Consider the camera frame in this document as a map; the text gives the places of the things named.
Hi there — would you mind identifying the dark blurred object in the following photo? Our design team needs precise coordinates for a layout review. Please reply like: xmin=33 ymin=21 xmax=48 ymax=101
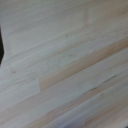
xmin=0 ymin=25 xmax=5 ymax=66

